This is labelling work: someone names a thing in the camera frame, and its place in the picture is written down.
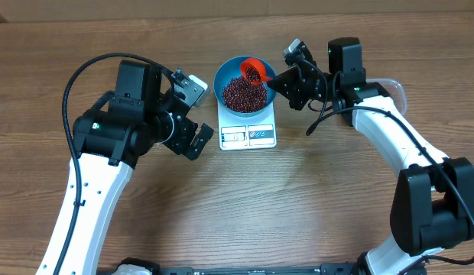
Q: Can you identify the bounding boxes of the red measuring scoop blue handle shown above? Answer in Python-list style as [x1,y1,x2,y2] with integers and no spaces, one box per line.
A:
[239,57,271,84]

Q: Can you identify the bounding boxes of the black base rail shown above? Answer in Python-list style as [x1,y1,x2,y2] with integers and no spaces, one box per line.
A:
[96,257,369,275]

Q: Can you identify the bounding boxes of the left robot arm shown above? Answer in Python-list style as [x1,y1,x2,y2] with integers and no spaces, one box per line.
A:
[37,54,214,274]

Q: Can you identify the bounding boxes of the red beans in bowl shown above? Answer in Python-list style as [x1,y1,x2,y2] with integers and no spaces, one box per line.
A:
[222,76,268,113]

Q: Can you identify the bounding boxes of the red beans in scoop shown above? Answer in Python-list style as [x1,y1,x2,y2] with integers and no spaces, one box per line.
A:
[245,66,261,85]

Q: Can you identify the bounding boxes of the white digital kitchen scale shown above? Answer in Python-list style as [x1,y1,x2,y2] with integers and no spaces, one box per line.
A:
[218,102,278,151]

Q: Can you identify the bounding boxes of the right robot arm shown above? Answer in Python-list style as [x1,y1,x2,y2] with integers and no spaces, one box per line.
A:
[268,37,474,274]

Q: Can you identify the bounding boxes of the blue bowl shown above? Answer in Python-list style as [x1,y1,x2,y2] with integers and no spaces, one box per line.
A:
[213,56,276,107]

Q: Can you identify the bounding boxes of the clear plastic container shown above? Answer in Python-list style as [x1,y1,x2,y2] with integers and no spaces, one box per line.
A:
[366,78,408,116]

